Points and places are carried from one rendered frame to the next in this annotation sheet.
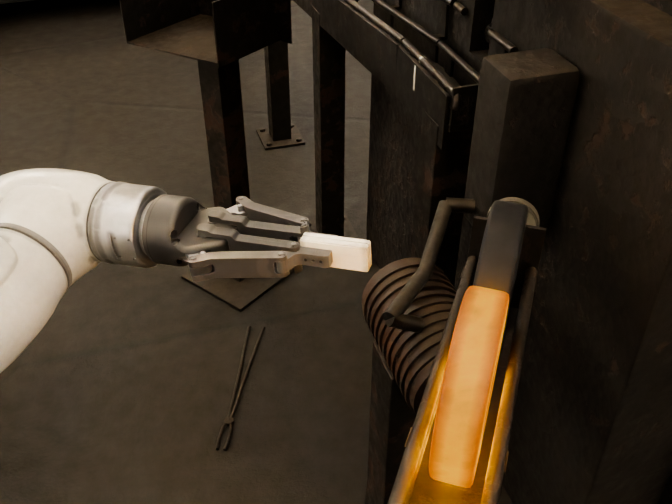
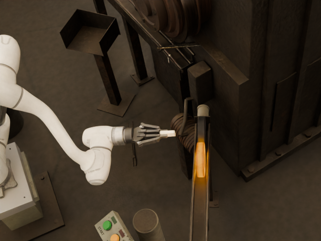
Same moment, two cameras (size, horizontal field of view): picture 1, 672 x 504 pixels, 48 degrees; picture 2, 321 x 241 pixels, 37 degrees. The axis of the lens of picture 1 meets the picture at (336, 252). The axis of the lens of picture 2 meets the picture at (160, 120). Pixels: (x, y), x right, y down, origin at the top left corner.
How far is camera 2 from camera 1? 1.54 m
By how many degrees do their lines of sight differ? 17
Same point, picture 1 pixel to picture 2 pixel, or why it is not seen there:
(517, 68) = (196, 72)
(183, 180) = (78, 65)
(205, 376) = not seen: hidden behind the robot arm
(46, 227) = (104, 144)
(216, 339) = not seen: hidden behind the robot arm
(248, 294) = (123, 110)
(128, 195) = (119, 132)
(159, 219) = (128, 136)
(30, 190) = (96, 136)
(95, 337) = (79, 139)
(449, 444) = (199, 173)
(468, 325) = (198, 154)
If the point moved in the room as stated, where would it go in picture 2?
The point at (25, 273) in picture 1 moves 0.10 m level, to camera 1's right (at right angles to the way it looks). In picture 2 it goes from (106, 156) to (127, 150)
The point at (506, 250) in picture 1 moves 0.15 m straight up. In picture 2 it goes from (202, 131) to (200, 112)
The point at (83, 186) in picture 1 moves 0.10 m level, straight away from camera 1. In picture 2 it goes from (107, 131) to (96, 118)
